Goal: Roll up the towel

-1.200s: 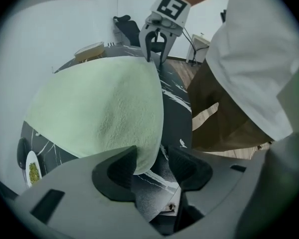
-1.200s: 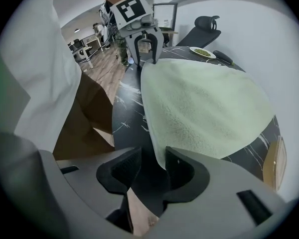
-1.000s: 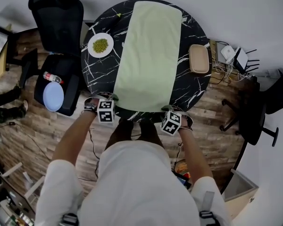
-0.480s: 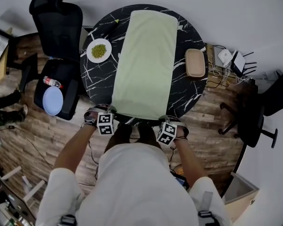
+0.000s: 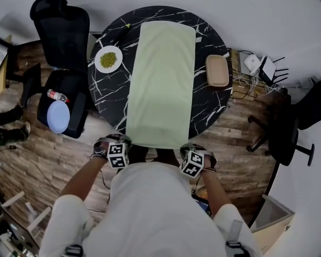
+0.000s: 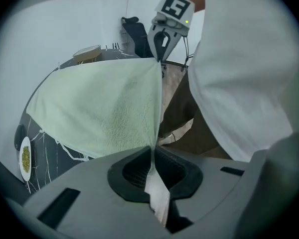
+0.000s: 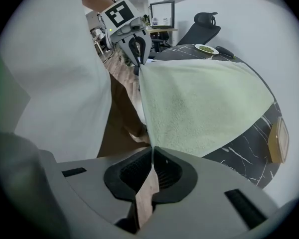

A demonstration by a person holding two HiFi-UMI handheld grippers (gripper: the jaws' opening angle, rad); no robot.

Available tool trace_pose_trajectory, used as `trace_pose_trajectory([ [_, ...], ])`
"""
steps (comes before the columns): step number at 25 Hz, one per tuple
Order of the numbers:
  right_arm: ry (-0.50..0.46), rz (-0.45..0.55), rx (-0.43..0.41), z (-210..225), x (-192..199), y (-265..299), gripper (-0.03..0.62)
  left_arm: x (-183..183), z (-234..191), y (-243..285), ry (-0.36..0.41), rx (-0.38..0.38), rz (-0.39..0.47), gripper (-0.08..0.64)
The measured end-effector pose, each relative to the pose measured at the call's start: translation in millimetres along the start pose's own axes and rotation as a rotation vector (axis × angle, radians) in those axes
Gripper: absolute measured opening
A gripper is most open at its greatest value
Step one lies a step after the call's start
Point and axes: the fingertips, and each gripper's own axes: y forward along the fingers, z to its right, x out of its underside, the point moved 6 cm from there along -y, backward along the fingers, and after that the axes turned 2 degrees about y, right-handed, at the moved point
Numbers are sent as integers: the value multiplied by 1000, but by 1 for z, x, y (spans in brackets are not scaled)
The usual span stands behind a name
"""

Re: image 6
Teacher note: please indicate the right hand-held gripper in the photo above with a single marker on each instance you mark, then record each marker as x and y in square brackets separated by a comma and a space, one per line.
[174, 9]

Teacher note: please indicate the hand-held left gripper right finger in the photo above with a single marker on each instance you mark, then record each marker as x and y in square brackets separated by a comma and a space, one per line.
[189, 178]

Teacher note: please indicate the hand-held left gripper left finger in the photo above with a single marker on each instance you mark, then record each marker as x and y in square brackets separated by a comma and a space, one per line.
[119, 180]

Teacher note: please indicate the light green towel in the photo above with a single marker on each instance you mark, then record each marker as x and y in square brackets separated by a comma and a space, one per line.
[97, 103]

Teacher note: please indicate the white router with black antennas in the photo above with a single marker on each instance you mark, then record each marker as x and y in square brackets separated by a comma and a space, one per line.
[113, 45]

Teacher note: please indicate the person's dark trousers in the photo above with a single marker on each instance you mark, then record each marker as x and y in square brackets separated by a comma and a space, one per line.
[182, 108]

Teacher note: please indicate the tan lidded lunch box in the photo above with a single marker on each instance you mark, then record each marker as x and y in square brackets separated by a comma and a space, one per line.
[87, 54]

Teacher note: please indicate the person in white shirt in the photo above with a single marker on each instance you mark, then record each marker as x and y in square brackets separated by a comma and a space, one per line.
[239, 71]

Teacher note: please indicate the white plate of green peas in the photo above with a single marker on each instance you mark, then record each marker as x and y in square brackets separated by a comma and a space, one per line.
[25, 158]

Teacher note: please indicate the dark eggplant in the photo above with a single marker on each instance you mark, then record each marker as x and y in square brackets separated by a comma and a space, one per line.
[19, 137]

